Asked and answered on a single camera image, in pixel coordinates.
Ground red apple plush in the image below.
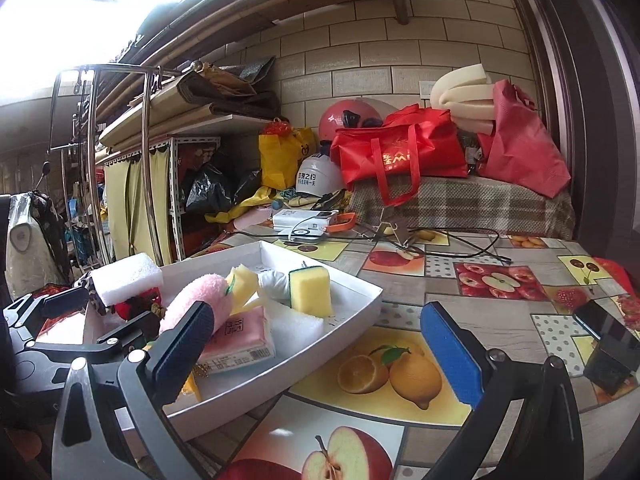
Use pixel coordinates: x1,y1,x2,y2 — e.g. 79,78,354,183
114,287,166,321

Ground yellow tissue pack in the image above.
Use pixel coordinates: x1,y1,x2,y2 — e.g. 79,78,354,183
175,372,202,405

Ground small white foam block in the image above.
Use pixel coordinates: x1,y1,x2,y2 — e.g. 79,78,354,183
90,252,164,307

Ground pink tissue pack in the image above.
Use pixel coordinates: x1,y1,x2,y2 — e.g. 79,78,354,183
196,306,276,376

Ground yellow foam chunk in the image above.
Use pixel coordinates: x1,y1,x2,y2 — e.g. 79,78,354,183
226,264,259,314

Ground green yellow sponge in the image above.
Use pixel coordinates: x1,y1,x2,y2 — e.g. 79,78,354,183
288,266,333,318

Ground white scooter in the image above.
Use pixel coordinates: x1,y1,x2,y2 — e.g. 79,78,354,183
1,160,72,307

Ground fruit pattern tablecloth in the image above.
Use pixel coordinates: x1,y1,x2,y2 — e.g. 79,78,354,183
192,233,639,479

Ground white cardboard tray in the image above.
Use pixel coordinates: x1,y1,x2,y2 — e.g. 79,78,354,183
44,239,384,443

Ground black plastic bag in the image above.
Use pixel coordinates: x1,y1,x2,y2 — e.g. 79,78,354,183
186,162,262,214

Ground black smartphone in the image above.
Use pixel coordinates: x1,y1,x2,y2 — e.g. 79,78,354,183
573,300,639,346

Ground plaid blanket bundle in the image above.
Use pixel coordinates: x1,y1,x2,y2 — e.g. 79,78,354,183
347,173,577,242

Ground black power adapter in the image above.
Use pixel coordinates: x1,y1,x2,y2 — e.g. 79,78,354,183
584,334,639,396

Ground white power bank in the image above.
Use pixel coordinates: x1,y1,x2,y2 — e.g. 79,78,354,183
271,209,338,238

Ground red bag beside table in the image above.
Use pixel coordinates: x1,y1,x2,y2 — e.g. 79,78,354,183
593,257,638,297

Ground metal shelf rack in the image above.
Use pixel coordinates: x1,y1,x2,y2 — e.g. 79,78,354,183
73,63,281,266

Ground yellow shopping bag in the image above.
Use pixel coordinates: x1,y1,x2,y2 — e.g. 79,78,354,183
258,118,318,191

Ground red plastic bag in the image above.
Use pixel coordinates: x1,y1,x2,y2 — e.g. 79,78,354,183
477,80,570,198

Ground white helmet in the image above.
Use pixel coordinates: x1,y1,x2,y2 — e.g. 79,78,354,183
295,154,346,197

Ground red tote bag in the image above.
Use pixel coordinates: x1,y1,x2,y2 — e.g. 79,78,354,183
330,105,468,206

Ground pink helmet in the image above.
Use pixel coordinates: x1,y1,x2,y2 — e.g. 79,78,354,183
318,98,396,141

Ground cream foam roll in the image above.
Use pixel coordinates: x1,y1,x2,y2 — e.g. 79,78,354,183
430,64,496,134

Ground black cable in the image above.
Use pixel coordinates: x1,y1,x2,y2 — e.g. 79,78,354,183
244,219,514,267

